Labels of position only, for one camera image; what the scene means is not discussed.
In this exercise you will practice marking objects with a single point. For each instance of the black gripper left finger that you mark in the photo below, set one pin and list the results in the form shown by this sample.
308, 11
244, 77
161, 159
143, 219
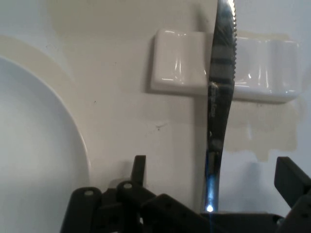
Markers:
114, 208

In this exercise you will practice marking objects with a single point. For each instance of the round white plate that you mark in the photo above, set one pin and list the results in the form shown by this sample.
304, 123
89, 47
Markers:
31, 136

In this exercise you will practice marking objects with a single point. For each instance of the large white ceramic cutlery rest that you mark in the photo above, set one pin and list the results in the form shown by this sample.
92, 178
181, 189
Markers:
177, 60

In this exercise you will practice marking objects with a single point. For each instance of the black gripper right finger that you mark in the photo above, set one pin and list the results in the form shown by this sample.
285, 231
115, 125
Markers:
295, 184

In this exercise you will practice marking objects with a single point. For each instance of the silver serrated table knife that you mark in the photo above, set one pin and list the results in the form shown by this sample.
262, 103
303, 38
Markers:
219, 102

